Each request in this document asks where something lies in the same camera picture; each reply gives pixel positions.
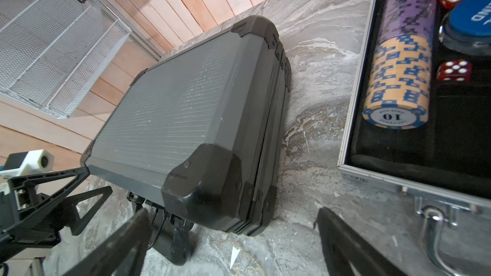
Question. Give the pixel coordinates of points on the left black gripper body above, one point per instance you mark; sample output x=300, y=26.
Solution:
x=16, y=237

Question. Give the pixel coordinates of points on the red die lower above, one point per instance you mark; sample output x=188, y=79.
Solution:
x=459, y=71

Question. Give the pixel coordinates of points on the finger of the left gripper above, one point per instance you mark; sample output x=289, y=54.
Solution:
x=78, y=210
x=38, y=195

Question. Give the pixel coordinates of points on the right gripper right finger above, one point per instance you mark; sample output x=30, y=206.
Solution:
x=344, y=250

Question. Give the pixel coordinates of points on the purple tan chip stack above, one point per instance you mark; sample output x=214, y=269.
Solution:
x=398, y=93

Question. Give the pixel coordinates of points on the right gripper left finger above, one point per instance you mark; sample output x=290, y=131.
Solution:
x=122, y=253

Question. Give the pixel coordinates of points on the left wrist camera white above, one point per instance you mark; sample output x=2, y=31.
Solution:
x=28, y=163

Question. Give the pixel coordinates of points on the silver aluminium poker case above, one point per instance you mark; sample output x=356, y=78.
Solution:
x=444, y=165

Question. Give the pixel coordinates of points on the blue dealer button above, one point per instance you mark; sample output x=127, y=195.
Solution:
x=466, y=29

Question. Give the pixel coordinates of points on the dark grey poker case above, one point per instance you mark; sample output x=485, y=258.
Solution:
x=198, y=136

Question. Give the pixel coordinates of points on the white mesh wall shelf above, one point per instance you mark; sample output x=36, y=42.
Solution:
x=53, y=51

